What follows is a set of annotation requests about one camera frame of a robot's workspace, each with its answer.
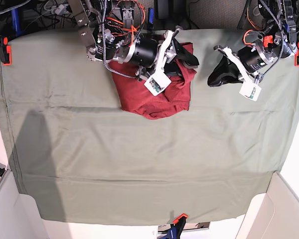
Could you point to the left blue clamp handle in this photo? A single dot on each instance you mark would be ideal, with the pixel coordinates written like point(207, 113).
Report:
point(16, 22)

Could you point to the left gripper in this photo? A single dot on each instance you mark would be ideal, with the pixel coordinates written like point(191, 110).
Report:
point(233, 67)

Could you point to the black power adapter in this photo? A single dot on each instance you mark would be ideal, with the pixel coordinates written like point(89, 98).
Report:
point(161, 9)

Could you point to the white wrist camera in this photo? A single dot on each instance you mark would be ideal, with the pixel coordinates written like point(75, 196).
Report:
point(157, 83)
point(250, 91)

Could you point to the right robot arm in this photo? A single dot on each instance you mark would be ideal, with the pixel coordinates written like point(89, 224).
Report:
point(120, 34)

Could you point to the red long-sleeve T-shirt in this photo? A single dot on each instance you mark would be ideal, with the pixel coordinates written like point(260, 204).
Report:
point(136, 98)

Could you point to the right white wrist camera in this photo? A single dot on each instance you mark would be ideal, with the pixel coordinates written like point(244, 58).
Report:
point(157, 83)

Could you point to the bottom orange black clamp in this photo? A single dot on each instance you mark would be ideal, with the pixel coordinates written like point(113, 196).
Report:
point(176, 227)

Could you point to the top centre blue clamp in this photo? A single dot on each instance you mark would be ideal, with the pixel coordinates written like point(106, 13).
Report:
point(150, 19)

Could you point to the left orange black clamp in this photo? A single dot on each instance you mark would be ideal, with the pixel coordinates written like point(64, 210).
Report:
point(5, 51)

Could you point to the blue clamp handle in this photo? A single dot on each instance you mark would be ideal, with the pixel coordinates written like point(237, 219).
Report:
point(16, 22)
point(287, 27)

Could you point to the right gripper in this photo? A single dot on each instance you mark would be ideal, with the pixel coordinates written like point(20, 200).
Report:
point(169, 50)

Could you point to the green table cloth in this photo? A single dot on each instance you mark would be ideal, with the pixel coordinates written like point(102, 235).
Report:
point(85, 160)

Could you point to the right blue clamp handle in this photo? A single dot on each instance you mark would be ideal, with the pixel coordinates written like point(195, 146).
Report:
point(287, 27)

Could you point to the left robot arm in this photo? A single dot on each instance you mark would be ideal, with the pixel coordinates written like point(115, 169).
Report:
point(276, 40)

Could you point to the metal table leg bracket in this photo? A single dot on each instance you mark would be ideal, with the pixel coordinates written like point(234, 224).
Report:
point(128, 13)

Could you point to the white box right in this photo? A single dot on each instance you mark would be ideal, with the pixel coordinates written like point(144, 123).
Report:
point(272, 215)

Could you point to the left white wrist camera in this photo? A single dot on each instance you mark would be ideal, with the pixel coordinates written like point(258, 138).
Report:
point(250, 91)

